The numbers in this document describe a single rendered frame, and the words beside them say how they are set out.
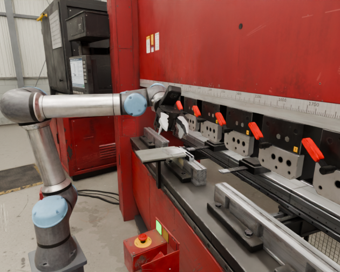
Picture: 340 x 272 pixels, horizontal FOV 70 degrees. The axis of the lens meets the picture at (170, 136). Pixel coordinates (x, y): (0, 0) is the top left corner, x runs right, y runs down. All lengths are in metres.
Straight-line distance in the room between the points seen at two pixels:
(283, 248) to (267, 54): 0.60
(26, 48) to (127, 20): 6.00
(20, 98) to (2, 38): 7.13
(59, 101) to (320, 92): 0.74
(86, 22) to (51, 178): 1.53
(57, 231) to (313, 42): 0.98
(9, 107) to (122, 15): 1.51
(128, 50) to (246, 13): 1.43
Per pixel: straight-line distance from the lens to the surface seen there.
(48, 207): 1.00
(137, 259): 1.08
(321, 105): 0.69
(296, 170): 0.75
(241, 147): 0.91
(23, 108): 0.88
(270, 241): 0.94
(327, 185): 0.70
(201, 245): 1.13
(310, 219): 1.16
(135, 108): 0.81
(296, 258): 0.88
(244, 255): 0.94
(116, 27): 2.20
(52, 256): 1.06
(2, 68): 7.96
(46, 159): 1.05
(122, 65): 2.18
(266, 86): 0.81
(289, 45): 0.76
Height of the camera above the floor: 1.48
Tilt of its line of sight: 15 degrees down
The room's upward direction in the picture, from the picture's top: straight up
